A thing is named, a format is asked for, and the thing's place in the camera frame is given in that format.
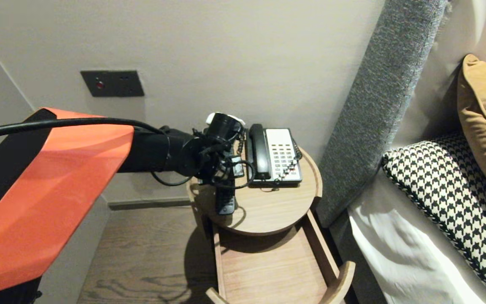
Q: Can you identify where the black coiled telephone cord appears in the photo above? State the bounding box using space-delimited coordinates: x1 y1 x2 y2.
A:
236 128 304 193

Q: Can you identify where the black TV remote control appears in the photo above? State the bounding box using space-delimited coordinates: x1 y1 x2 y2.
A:
216 186 237 216

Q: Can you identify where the black white houndstooth pillow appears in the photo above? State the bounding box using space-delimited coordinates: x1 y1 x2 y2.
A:
381 135 486 303

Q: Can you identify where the black corded desk telephone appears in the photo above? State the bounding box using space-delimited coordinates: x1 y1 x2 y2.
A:
245 128 304 188

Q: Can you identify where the grey upholstered bed base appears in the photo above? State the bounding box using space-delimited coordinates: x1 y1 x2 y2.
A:
329 210 385 304

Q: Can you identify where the round wooden nightstand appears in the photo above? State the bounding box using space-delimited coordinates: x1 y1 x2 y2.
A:
186 132 323 237

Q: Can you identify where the white bed pillow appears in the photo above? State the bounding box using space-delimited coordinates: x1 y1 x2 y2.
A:
395 0 486 148

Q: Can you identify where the mustard brown pillow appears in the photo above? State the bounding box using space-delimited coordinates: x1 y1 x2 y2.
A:
456 54 486 207

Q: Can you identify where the grey wall baseboard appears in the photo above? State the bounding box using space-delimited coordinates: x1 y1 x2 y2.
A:
108 197 193 210

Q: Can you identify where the grey upholstered headboard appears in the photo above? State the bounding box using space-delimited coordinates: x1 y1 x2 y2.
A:
317 0 450 229

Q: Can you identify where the black telephone handset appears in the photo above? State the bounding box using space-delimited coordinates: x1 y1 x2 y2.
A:
249 123 273 181

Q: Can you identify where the white bed sheet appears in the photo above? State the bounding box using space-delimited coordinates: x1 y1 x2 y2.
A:
348 167 486 304

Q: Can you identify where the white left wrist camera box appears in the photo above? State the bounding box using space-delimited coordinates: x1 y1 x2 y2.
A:
205 111 246 128

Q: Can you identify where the black wall switch panel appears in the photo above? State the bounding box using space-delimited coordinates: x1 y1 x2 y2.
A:
81 70 145 98

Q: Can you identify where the curved wooden nightstand drawer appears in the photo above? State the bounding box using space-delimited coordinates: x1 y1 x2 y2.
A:
205 210 356 304

